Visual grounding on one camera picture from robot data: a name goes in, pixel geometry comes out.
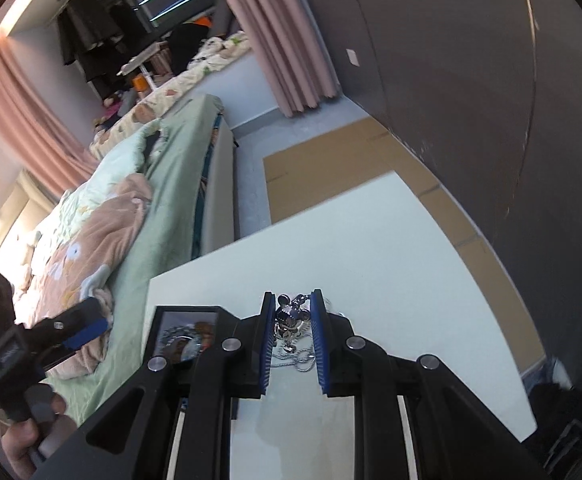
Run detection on blue printed bed skirt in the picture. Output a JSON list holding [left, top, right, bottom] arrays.
[[193, 109, 226, 257]]

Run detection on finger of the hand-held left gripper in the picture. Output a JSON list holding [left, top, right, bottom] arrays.
[[33, 316, 110, 367], [23, 297, 104, 343]]

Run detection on black bag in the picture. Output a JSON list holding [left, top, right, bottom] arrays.
[[168, 22, 213, 72]]

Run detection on bed with green sheet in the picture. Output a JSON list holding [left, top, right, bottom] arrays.
[[46, 92, 224, 438]]

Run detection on dark object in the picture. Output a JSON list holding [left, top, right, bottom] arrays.
[[525, 384, 582, 477]]

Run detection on flat cardboard sheet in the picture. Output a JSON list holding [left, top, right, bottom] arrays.
[[263, 115, 548, 377]]

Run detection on pink curtain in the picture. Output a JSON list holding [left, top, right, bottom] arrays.
[[205, 0, 343, 118], [0, 35, 99, 203]]

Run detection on pink floral fleece blanket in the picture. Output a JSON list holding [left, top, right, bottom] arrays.
[[13, 175, 155, 380]]

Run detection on blue grey bead bracelet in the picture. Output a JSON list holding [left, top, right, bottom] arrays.
[[160, 326, 203, 362]]

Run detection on silver pendant necklace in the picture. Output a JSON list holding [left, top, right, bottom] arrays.
[[270, 292, 333, 375]]

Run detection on printed window seat cushion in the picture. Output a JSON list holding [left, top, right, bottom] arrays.
[[90, 32, 253, 162]]

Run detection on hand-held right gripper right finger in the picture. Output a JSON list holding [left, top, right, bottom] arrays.
[[310, 288, 548, 480]]

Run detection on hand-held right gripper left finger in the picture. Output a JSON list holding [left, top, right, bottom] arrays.
[[35, 290, 278, 480]]

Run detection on hanging dark clothes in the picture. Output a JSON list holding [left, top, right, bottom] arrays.
[[57, 0, 148, 100]]

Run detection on black box with white inside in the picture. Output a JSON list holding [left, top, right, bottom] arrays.
[[142, 304, 242, 421]]

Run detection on brown bead bracelet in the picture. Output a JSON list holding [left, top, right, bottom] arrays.
[[193, 322, 218, 350]]

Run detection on person's left hand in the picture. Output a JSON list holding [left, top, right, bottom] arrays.
[[1, 389, 78, 480]]

